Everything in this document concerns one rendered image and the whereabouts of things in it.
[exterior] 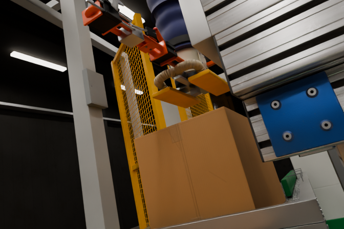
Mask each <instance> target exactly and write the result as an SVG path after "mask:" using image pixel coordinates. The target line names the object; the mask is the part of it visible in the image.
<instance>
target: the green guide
mask: <svg viewBox="0 0 344 229"><path fill-rule="evenodd" d="M299 169H301V168H299ZM295 170H297V169H295ZM298 171H300V172H301V173H297V174H295V172H297V171H294V170H291V171H290V172H289V173H288V174H287V175H286V176H285V177H284V178H283V179H282V180H281V183H282V186H283V189H284V192H285V195H286V196H291V195H292V192H293V188H294V185H295V181H296V175H298V174H300V176H301V178H302V176H303V175H301V174H302V170H298ZM302 181H303V178H302Z"/></svg>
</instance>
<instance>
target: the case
mask: <svg viewBox="0 0 344 229"><path fill-rule="evenodd" d="M134 143H135V148H136V154H137V160H138V165H139V170H140V176H141V181H142V186H143V192H144V198H145V203H146V208H147V214H148V219H149V224H150V229H155V228H160V227H165V226H170V225H175V224H180V223H186V222H191V221H196V220H201V219H206V218H211V217H217V216H222V215H227V214H232V213H238V212H243V211H248V210H253V209H258V208H264V207H269V206H272V205H277V204H282V203H284V202H285V201H286V199H285V196H284V193H283V189H282V187H281V184H280V181H279V178H278V175H277V173H276V170H275V167H274V164H273V162H264V163H263V162H262V160H261V157H260V154H259V151H258V148H257V145H256V142H255V139H254V136H253V133H252V130H251V127H250V124H249V121H248V118H247V117H245V116H243V115H241V114H239V113H237V112H235V111H233V110H231V109H228V108H226V107H224V106H223V107H220V108H218V109H215V110H212V111H209V112H207V113H204V114H201V115H199V116H196V117H193V118H191V119H188V120H185V121H182V122H180V123H177V124H174V125H171V126H168V127H165V128H163V129H160V130H157V131H155V132H152V133H149V134H146V135H144V136H141V137H139V138H136V139H134Z"/></svg>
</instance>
